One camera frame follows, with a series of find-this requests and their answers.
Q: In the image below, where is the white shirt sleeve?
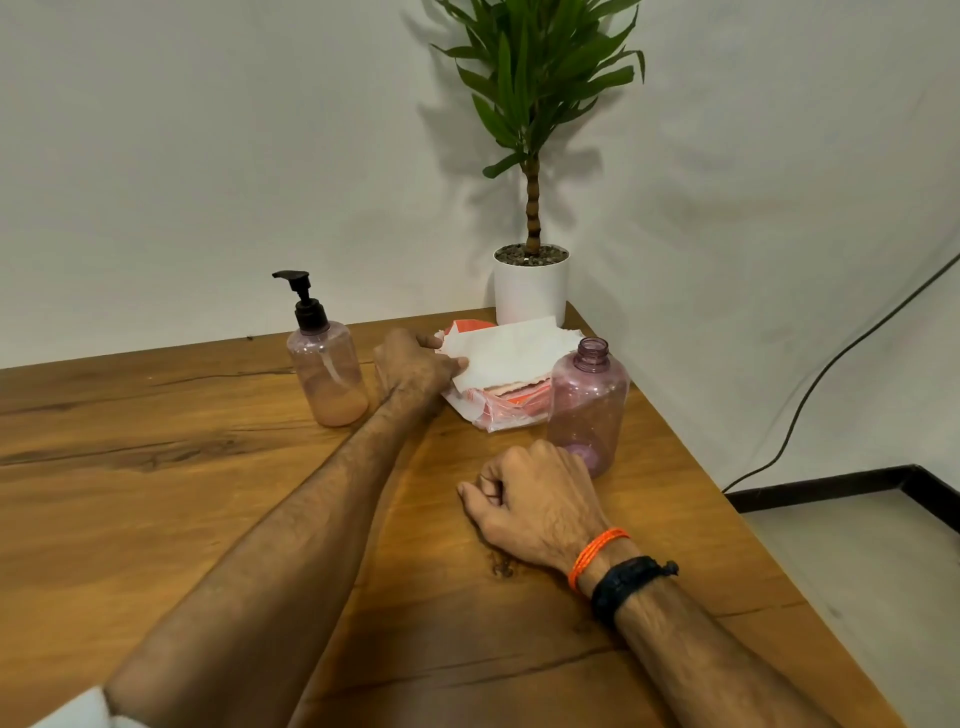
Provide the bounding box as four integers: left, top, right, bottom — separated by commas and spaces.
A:
29, 684, 114, 728

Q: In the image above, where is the person's right hand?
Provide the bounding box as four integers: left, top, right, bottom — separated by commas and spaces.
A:
457, 439, 631, 579

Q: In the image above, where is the stack of white tissues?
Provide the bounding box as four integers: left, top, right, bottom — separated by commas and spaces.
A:
479, 377, 555, 399

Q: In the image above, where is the person's right forearm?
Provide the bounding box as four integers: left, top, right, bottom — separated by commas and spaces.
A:
611, 577, 841, 728

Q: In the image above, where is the person's left forearm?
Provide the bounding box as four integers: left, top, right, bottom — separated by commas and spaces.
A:
101, 389, 444, 728

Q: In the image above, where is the green potted plant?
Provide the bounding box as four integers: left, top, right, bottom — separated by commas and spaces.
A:
431, 0, 648, 256

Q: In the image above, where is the pink bottle with liquid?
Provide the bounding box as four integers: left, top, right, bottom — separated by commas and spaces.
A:
286, 320, 371, 429

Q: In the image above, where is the orange white plastic tissue pack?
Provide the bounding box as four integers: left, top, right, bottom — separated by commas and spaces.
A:
434, 319, 556, 434

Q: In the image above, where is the black cable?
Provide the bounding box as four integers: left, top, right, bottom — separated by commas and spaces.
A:
722, 251, 960, 495

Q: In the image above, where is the black braided wristband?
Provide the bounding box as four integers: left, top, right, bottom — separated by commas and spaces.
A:
590, 555, 680, 630

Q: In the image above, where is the person's left hand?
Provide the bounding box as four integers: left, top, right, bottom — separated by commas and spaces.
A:
372, 327, 470, 421

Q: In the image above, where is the pink plastic bottle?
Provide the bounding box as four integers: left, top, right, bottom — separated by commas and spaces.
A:
545, 337, 631, 479

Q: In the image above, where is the orange thread wristband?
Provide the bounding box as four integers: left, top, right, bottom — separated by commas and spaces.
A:
566, 527, 631, 594

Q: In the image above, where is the white plant pot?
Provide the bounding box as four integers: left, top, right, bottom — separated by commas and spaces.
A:
492, 242, 571, 328

